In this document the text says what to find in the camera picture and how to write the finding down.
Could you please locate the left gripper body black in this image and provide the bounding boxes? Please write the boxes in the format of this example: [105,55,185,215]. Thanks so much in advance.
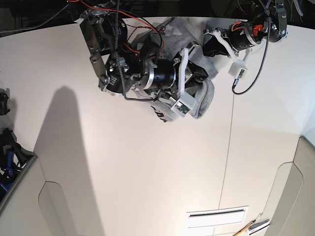
[204,22,267,58]

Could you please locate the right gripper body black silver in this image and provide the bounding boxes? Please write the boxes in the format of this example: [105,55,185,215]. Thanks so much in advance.
[137,52,199,98]

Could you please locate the grey T-shirt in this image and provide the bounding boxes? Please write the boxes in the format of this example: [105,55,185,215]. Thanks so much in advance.
[132,16,220,123]

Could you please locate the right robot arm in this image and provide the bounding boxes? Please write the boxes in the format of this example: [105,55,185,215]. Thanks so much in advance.
[80,6,216,108]

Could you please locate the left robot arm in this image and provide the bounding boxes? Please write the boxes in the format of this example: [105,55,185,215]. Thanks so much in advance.
[202,0,287,58]

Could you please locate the grey flat tool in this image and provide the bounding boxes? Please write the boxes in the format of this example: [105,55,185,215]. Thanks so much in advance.
[248,219,270,234]

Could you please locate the black device at left edge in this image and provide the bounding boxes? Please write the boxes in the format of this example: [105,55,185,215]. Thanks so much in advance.
[0,88,10,116]

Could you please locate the blue and black clamp tools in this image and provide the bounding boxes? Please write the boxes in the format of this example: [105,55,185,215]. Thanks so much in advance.
[0,128,35,199]

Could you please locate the grey tray left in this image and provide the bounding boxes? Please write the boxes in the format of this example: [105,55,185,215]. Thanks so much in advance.
[0,156,38,212]

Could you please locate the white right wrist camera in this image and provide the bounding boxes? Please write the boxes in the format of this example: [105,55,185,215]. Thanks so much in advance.
[171,92,197,118]

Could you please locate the braided camera cable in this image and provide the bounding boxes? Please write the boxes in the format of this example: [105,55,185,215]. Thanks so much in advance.
[231,0,274,95]

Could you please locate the red and black wire bundle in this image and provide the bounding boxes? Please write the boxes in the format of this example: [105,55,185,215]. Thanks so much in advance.
[115,17,168,62]

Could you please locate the wooden handled tool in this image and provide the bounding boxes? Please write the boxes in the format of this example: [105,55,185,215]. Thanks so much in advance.
[233,221,254,236]

